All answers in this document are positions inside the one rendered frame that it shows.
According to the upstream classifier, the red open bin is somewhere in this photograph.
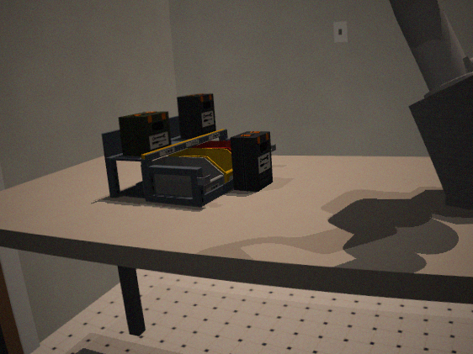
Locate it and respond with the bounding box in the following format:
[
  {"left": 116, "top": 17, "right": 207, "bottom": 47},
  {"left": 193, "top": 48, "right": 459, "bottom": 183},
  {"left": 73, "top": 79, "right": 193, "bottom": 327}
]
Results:
[{"left": 192, "top": 140, "right": 231, "bottom": 152}]

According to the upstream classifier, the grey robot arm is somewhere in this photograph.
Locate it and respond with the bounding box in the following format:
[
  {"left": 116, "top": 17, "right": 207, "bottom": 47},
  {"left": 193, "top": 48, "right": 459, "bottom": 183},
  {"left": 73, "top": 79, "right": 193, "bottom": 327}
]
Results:
[{"left": 389, "top": 0, "right": 473, "bottom": 98}]

